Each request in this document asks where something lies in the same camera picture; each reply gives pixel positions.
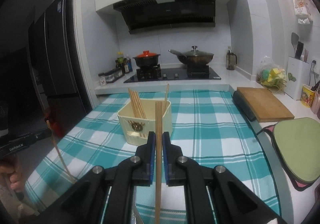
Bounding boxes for chopstick across spoon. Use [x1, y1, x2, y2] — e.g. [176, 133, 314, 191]
[50, 134, 76, 184]

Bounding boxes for wooden chopstick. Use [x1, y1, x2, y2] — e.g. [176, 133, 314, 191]
[133, 91, 146, 119]
[130, 90, 145, 118]
[155, 101, 163, 224]
[128, 88, 140, 118]

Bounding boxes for person's left hand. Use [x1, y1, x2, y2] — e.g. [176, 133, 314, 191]
[1, 155, 25, 193]

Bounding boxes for teal plaid tablecloth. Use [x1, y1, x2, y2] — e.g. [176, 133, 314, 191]
[25, 90, 281, 214]

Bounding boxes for cream utensil holder box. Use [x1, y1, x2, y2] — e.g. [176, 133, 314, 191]
[118, 99, 157, 146]

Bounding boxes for black refrigerator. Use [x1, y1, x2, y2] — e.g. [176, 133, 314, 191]
[0, 0, 93, 140]

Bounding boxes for chopstick in holder left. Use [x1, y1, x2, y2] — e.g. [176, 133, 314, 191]
[128, 88, 138, 118]

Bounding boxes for chopstick in holder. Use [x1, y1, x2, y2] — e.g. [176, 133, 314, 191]
[163, 84, 170, 113]
[128, 88, 138, 118]

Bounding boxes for dark rolled mat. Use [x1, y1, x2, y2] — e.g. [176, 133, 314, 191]
[233, 91, 256, 122]

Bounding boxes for green cutting board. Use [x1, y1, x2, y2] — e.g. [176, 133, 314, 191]
[257, 117, 319, 191]

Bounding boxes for wooden cutting board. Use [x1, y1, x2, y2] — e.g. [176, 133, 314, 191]
[236, 87, 295, 123]

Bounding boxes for spice jar rack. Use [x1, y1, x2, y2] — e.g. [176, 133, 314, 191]
[98, 67, 124, 86]

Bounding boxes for chopstick in holder right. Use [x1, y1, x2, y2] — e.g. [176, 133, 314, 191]
[163, 84, 170, 113]

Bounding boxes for black gas stove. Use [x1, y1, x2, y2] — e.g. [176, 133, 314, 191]
[124, 65, 221, 83]

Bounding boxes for bag of yellow sponges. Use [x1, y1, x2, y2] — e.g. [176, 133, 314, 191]
[256, 56, 287, 93]

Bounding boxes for condiment bottles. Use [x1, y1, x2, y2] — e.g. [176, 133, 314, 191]
[116, 52, 133, 74]

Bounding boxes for yellow printed box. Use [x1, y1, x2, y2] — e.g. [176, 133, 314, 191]
[300, 84, 315, 108]

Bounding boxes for dark water bottle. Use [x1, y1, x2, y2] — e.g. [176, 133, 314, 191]
[226, 46, 238, 70]

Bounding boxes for black wok with lid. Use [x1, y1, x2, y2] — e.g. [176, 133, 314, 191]
[168, 46, 214, 67]

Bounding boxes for black pot orange lid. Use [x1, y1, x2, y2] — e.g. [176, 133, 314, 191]
[134, 50, 160, 68]

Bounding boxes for white knife block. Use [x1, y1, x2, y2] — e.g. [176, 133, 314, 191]
[285, 57, 311, 100]

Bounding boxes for black range hood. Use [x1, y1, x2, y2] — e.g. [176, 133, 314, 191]
[113, 0, 216, 34]

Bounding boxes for hanging plastic bag pack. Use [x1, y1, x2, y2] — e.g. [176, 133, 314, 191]
[293, 0, 312, 25]

